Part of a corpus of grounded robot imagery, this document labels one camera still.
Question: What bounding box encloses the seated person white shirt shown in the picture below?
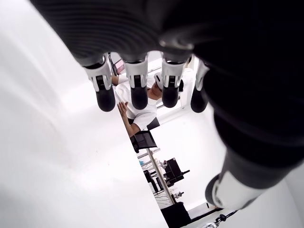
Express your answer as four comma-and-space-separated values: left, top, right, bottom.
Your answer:
111, 71, 185, 138

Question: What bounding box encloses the black equipment on stand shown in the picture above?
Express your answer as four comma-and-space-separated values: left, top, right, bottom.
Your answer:
163, 158, 190, 187

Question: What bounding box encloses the computer monitor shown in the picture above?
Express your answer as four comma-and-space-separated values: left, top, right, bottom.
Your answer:
114, 59, 126, 73

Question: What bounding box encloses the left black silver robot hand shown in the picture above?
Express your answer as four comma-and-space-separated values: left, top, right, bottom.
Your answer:
30, 0, 304, 211

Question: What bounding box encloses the white VR headset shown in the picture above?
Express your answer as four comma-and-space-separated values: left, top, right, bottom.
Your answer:
153, 72, 165, 92

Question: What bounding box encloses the black folding chair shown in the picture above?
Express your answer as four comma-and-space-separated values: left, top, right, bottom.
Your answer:
130, 117, 160, 154

